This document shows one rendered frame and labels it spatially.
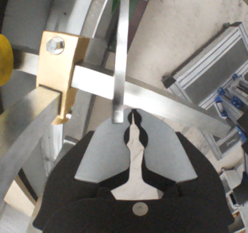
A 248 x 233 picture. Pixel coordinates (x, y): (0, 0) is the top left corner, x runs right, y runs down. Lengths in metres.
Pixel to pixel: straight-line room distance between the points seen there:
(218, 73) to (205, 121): 0.85
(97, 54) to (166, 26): 0.81
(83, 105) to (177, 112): 0.26
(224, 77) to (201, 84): 0.22
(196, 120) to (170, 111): 0.05
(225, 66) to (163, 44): 0.50
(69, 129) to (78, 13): 0.37
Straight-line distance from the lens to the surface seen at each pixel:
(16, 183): 0.53
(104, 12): 0.23
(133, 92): 0.16
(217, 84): 1.08
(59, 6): 0.46
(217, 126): 0.25
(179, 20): 1.11
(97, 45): 0.32
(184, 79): 0.89
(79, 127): 0.42
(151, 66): 1.04
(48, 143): 0.69
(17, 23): 0.38
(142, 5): 0.32
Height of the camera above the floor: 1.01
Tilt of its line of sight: 60 degrees down
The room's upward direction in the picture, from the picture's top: 175 degrees counter-clockwise
